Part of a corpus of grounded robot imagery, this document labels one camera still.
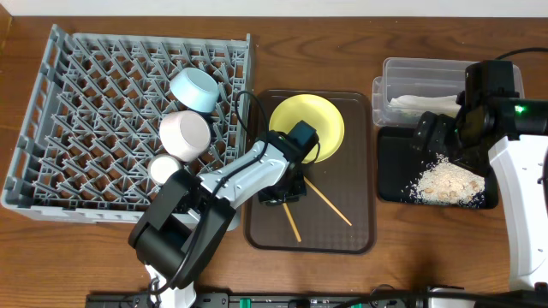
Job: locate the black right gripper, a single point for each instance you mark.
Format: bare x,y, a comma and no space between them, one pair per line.
441,124

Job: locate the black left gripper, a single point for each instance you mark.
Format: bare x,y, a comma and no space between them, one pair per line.
280,194

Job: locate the wooden chopstick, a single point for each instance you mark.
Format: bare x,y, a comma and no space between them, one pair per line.
292,222
327,201

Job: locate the white napkin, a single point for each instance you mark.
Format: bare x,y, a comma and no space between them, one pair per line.
445,104

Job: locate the rice grains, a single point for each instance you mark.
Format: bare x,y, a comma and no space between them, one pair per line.
444,183

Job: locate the yellow plate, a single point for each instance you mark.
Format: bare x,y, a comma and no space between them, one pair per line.
320,114

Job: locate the pink white bowl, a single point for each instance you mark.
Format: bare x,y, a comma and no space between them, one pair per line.
185,135

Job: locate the small white cup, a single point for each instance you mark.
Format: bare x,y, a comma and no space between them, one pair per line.
162,167

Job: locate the light blue bowl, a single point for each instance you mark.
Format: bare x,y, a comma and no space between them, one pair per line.
196,89

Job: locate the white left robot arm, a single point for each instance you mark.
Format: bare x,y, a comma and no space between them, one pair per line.
183,227

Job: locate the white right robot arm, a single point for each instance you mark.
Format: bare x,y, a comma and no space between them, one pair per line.
520,168

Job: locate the clear plastic waste bin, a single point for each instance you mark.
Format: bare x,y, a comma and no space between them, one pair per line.
414,76

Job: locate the grey dishwasher rack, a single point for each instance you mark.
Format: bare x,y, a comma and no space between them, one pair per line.
91,126

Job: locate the black plastic tray bin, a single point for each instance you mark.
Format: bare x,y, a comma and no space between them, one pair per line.
398,164

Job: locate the brown serving tray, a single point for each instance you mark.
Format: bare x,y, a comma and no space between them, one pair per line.
346,179

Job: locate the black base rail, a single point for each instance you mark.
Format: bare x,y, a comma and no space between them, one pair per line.
382,296

